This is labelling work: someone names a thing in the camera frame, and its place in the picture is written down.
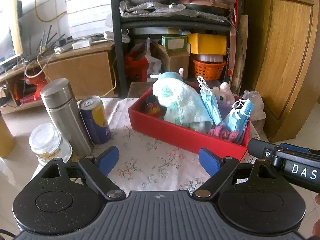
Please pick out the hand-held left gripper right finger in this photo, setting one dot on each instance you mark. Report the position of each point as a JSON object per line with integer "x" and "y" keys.
{"x": 209, "y": 162}

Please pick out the clear plastic sheet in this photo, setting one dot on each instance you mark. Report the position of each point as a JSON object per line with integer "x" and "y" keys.
{"x": 150, "y": 8}

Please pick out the striped knitted doll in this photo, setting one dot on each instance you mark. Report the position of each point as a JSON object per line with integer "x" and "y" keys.
{"x": 153, "y": 106}

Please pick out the glass jar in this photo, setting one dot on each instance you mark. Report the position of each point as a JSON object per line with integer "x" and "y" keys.
{"x": 47, "y": 142}

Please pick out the brown clay pot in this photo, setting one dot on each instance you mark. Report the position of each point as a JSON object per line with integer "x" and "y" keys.
{"x": 202, "y": 3}

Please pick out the red plastic bag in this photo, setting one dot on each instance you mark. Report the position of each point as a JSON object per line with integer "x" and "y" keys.
{"x": 136, "y": 68}

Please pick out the person's right hand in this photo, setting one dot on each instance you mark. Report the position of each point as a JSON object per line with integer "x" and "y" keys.
{"x": 317, "y": 198}

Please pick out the white plush toy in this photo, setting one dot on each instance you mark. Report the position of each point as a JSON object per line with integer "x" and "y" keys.
{"x": 222, "y": 93}

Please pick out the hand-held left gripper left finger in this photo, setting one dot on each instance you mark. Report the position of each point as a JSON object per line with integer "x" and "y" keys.
{"x": 108, "y": 159}

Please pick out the wooden television stand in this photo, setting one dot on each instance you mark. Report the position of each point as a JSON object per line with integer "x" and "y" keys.
{"x": 82, "y": 70}

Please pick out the black shelf rack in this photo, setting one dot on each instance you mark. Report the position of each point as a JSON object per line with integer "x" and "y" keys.
{"x": 116, "y": 42}

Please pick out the pink pig plush toy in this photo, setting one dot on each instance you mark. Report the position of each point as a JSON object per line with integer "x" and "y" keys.
{"x": 170, "y": 75}

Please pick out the yellow box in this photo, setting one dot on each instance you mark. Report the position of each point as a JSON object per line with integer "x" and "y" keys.
{"x": 207, "y": 43}

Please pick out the black router with antennas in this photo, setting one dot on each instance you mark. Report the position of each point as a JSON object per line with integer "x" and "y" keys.
{"x": 53, "y": 42}

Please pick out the brown cardboard box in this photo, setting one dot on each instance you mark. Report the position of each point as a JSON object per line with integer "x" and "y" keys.
{"x": 176, "y": 63}

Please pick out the pink knitted cloth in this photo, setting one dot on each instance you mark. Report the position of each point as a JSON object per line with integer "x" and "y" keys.
{"x": 225, "y": 133}

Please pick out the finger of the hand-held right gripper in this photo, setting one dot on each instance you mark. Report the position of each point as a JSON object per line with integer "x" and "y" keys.
{"x": 297, "y": 148}
{"x": 260, "y": 148}

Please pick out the steel thermos flask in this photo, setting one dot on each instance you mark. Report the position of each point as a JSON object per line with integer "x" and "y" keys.
{"x": 65, "y": 115}

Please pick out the green white towel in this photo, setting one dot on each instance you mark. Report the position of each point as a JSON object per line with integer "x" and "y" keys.
{"x": 182, "y": 102}

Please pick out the red cardboard box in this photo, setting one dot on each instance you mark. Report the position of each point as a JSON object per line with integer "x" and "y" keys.
{"x": 180, "y": 135}

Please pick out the crumpled white plastic bag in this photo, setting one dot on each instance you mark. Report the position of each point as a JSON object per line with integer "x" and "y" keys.
{"x": 257, "y": 106}

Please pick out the green box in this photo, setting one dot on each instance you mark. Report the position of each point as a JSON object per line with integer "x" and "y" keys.
{"x": 173, "y": 43}

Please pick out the wooden cabinet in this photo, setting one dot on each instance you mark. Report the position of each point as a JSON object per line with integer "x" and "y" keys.
{"x": 280, "y": 67}

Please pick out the red plastic object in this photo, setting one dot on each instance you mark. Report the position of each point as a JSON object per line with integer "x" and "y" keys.
{"x": 32, "y": 90}

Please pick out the red paper roll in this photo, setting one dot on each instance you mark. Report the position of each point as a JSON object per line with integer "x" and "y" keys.
{"x": 235, "y": 10}

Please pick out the orange plastic basket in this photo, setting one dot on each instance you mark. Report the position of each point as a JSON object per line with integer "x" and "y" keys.
{"x": 208, "y": 70}

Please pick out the blue face mask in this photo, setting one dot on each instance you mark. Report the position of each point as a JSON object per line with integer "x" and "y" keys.
{"x": 212, "y": 105}
{"x": 238, "y": 117}

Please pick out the floral tablecloth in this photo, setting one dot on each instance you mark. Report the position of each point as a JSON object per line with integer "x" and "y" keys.
{"x": 155, "y": 160}

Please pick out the white power adapter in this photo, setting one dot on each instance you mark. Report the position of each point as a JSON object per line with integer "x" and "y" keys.
{"x": 81, "y": 44}

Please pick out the blue yellow drink can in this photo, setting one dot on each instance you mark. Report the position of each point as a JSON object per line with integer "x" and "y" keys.
{"x": 96, "y": 120}

